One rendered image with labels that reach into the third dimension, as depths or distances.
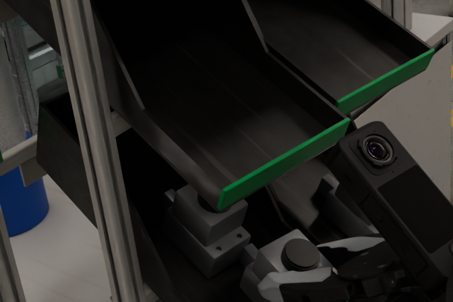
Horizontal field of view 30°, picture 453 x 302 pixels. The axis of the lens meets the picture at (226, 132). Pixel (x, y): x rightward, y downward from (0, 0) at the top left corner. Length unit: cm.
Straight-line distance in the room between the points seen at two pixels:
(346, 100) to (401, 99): 144
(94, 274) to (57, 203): 26
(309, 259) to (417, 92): 156
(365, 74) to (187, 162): 22
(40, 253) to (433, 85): 120
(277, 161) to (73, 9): 17
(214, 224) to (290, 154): 11
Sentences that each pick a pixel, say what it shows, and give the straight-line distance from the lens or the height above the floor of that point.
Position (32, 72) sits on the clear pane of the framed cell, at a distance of 184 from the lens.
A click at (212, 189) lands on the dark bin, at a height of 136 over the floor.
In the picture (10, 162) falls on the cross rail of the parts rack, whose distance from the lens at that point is 80.
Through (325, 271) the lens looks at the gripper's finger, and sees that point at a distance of 62.
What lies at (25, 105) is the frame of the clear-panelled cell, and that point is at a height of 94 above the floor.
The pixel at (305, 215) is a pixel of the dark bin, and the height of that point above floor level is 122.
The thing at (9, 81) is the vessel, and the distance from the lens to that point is 148.
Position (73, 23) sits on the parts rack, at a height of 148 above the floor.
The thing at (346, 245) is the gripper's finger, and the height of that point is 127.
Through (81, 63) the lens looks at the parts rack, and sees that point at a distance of 59.
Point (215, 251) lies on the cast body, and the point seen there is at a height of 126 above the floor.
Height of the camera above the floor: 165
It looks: 26 degrees down
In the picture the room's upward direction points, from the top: 7 degrees counter-clockwise
